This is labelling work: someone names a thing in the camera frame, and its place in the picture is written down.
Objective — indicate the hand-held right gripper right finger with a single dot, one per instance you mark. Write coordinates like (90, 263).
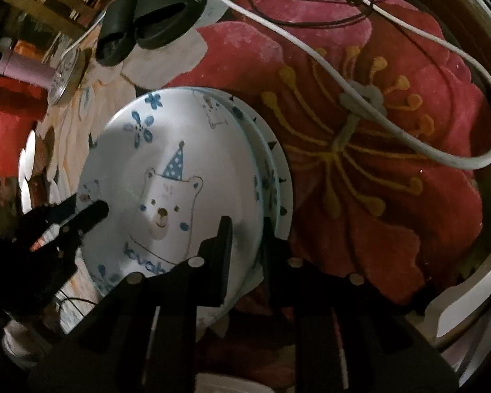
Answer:
(278, 272)

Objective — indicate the large bear-print plate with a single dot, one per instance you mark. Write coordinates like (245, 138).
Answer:
(268, 159)

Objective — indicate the round perforated metal tin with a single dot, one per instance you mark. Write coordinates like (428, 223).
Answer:
(65, 77)

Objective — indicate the wooden chair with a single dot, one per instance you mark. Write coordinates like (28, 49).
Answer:
(37, 6)

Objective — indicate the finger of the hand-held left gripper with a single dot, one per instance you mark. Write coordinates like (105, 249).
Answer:
(57, 208)
(92, 213)

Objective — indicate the small bear-print plate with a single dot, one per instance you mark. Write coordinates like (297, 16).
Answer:
(147, 180)

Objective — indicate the floral rug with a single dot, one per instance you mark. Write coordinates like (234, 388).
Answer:
(372, 213)

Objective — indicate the red paper bag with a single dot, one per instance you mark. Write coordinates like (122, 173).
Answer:
(4, 139)

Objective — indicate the person's left hand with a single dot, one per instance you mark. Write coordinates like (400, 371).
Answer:
(22, 337)

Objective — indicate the large leaf-pattern plate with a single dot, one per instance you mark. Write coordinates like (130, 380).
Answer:
(285, 196)

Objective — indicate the pink thermos bottle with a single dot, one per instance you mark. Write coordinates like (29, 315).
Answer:
(24, 69)

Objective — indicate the red thermos bottle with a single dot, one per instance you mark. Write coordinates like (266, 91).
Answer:
(12, 94)

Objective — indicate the white plastic object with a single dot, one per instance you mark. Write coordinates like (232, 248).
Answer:
(462, 303)

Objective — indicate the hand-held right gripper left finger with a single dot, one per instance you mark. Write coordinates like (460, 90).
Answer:
(225, 254)

